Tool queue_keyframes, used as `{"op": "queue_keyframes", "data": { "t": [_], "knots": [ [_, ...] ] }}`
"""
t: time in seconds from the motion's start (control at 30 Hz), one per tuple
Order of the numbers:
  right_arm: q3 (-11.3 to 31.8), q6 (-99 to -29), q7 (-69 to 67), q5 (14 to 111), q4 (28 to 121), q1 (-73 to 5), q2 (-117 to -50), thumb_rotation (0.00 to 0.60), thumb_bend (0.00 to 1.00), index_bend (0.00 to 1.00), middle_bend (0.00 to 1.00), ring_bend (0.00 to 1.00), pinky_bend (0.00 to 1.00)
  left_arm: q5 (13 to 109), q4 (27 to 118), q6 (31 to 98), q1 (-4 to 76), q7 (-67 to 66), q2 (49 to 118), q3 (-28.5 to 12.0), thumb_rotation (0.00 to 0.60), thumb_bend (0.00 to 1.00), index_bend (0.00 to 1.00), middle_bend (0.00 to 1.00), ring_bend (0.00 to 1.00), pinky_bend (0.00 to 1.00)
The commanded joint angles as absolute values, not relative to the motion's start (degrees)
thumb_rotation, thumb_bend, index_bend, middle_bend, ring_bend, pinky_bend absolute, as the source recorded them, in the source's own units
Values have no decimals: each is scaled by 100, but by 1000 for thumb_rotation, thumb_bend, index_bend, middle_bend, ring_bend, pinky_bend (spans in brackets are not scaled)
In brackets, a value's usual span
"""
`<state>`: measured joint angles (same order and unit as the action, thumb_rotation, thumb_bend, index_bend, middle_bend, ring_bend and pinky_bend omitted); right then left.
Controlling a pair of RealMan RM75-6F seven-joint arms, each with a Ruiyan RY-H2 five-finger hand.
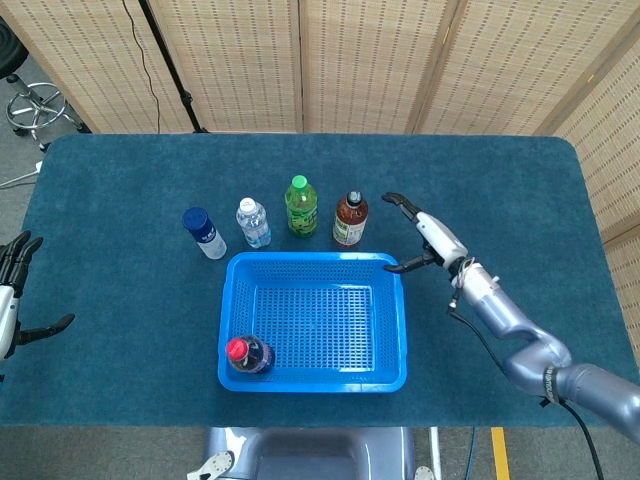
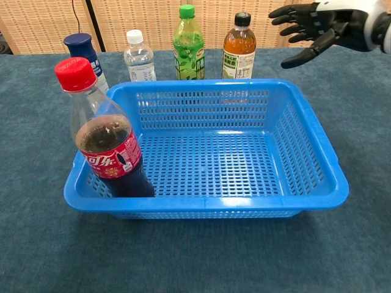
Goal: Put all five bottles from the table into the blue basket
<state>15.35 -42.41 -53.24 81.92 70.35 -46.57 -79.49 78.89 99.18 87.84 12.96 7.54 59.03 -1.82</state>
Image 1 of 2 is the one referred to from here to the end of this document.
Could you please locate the grey-blue robot torso base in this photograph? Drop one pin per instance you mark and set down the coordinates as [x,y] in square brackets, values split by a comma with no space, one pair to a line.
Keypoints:
[310,455]

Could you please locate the clear water bottle white cap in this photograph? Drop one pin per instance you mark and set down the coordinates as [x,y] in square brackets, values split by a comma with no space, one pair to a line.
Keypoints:
[254,225]

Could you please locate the teal carpet table mat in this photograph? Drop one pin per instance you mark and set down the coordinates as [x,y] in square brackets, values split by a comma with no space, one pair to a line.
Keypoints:
[125,300]

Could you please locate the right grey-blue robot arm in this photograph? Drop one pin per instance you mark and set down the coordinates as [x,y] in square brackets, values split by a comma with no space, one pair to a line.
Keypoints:
[530,345]

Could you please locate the blue perforated plastic basket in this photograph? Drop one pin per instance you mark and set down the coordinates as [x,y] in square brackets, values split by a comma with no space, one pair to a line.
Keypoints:
[320,320]

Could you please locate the white bottle dark blue cap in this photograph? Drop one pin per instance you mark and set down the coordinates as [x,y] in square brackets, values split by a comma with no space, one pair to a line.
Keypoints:
[207,237]

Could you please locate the yellow floor tape strip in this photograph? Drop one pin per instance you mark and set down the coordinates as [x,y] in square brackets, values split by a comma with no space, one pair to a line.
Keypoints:
[500,455]

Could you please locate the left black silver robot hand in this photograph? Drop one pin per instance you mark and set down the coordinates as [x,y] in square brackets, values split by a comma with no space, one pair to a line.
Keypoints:
[7,300]

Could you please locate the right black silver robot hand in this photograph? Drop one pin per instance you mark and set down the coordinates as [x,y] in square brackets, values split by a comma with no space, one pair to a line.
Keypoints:
[442,240]

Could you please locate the black stool chrome base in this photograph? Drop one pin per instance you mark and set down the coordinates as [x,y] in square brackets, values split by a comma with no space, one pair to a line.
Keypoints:
[37,107]

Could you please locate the green soda bottle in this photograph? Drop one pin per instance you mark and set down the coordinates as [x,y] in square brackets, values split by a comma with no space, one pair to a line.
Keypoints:
[301,210]

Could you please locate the cola bottle red cap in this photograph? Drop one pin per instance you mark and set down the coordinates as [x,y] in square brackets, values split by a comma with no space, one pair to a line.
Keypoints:
[250,356]

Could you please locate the brown tea bottle black cap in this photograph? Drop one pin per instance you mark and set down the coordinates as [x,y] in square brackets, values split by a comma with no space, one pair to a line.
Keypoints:
[350,222]

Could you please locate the black tripod stand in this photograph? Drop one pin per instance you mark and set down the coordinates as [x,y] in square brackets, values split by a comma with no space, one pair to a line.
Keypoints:
[172,70]

